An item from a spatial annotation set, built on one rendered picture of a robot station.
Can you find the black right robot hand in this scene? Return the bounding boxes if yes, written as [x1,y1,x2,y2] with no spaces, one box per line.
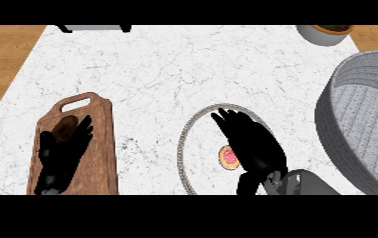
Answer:
[210,107,289,196]

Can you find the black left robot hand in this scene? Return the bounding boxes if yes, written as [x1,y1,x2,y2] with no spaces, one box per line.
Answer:
[32,114,96,196]

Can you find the pink frosted cupcake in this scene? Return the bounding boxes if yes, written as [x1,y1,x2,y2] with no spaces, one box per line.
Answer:
[217,144,242,171]

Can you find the round white placemat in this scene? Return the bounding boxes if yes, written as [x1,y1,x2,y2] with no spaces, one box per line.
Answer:
[176,103,273,196]

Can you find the grey wicker basket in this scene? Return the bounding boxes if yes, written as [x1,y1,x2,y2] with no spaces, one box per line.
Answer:
[314,50,378,195]

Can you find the brown wooden cutting board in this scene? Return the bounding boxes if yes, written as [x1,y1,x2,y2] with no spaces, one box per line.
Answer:
[25,91,120,196]

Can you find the brown potato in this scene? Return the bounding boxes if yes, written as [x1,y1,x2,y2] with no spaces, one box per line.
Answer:
[50,115,80,145]

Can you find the white plant pot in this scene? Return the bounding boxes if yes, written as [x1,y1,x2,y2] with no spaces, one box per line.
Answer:
[295,24,356,47]

